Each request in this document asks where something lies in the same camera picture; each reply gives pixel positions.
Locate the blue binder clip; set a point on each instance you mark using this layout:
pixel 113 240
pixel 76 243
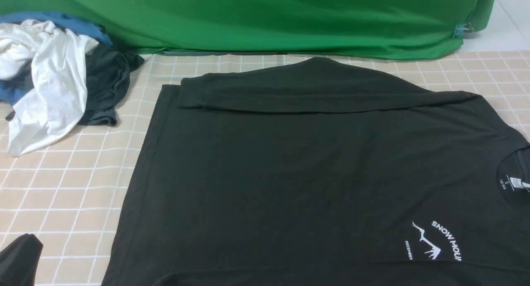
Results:
pixel 463 31

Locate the green backdrop cloth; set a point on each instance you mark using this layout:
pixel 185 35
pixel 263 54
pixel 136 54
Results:
pixel 393 29

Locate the white crumpled garment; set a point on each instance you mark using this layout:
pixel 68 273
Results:
pixel 58 68

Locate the dark gray long-sleeve shirt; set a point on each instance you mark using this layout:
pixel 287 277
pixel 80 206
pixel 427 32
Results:
pixel 317 173

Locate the dark gray crumpled garment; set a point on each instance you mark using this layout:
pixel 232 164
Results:
pixel 108 81

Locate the blue crumpled garment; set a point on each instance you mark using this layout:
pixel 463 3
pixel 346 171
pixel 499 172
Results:
pixel 62 23

